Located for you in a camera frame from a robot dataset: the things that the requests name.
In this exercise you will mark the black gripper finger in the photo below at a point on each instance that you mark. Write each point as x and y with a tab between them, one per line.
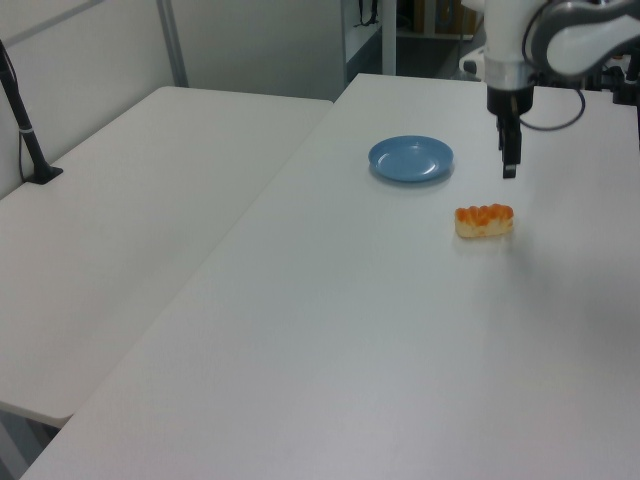
499	132
512	150

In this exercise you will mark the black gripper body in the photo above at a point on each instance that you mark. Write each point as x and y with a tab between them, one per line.
510	100

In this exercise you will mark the orange glazed bread loaf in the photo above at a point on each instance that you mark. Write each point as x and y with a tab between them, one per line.
483	221

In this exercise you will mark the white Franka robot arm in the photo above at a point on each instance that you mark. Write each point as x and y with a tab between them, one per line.
502	30

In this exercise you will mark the blue round plate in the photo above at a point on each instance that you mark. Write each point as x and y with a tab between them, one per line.
411	159

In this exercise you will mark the white side table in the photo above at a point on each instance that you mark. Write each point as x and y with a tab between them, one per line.
125	210

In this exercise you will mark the grey metal partition post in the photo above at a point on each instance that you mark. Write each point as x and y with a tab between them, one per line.
172	45

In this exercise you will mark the black camera stand with zip-tie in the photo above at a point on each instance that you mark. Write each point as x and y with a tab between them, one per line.
31	147

